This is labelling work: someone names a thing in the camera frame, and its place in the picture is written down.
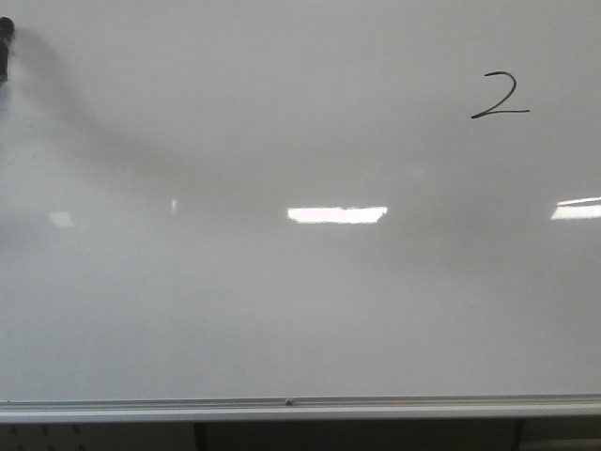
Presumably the white black-tipped marker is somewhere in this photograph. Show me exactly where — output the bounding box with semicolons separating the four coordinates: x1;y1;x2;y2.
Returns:
0;17;15;84

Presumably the white whiteboard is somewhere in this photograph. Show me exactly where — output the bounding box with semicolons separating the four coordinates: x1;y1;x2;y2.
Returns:
1;1;600;401

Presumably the aluminium marker tray rail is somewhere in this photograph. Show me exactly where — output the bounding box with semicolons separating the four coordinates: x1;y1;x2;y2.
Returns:
1;394;600;425

